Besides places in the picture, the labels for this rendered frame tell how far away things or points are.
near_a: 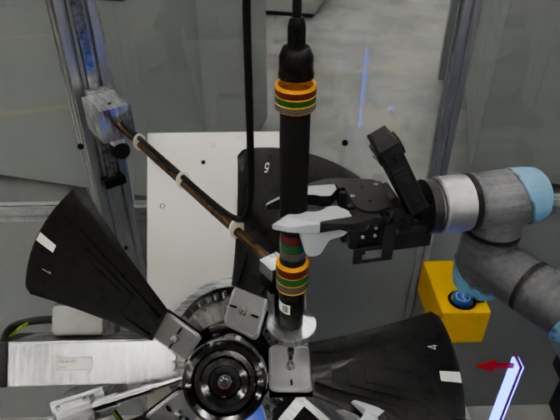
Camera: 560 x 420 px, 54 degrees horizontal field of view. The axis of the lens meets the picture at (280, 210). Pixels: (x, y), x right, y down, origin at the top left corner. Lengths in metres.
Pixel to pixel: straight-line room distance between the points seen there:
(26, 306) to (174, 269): 0.90
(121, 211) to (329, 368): 0.74
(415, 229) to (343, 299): 1.06
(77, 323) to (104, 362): 0.09
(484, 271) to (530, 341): 1.33
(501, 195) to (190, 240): 0.59
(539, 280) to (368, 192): 0.24
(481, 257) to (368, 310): 1.06
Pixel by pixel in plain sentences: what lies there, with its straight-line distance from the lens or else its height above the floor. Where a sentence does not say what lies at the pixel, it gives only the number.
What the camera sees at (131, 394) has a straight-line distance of 0.96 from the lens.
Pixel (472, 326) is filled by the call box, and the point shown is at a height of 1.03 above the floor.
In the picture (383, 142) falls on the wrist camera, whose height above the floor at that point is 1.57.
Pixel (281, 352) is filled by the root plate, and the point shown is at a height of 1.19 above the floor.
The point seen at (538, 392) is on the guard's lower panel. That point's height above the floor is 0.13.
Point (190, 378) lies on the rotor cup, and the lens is 0.80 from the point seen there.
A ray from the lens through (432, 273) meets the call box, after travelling 1.22.
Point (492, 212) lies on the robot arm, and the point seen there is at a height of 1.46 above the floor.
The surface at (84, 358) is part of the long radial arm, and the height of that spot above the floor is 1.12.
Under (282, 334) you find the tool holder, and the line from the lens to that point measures 0.77.
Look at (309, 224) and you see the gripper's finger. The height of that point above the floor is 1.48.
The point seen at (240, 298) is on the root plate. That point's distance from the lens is 0.86.
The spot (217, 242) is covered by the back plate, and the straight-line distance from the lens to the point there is 1.07.
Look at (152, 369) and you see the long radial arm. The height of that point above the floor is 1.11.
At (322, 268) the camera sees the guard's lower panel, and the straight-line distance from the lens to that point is 1.66.
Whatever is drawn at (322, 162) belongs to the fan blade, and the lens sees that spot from 0.82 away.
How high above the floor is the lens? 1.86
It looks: 35 degrees down
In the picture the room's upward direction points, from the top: straight up
